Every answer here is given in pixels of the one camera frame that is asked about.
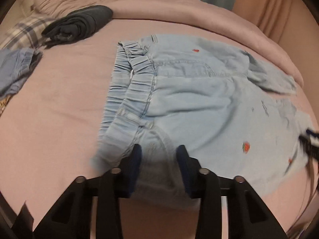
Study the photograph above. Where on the light blue denim pants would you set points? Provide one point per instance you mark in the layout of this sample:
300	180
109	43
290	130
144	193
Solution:
230	110

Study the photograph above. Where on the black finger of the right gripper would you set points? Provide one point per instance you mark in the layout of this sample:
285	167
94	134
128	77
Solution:
308	147
312	133

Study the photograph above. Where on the folded dark navy garment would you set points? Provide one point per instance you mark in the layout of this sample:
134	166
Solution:
77	25

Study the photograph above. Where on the peach curtain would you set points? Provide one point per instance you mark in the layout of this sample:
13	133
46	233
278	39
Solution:
286	22

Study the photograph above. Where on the plaid pillow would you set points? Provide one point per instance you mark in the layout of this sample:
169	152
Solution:
26	33

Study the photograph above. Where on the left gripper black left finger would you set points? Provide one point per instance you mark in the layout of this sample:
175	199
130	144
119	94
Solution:
117	183

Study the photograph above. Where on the pink bed sheet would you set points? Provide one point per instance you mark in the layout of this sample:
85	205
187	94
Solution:
49	132

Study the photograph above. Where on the folded blue denim shorts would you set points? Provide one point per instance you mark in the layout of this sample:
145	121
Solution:
16	67

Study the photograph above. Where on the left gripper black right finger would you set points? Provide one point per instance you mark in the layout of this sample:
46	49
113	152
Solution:
201	183

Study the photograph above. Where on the pink rolled duvet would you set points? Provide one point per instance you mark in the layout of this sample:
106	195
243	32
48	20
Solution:
190	12

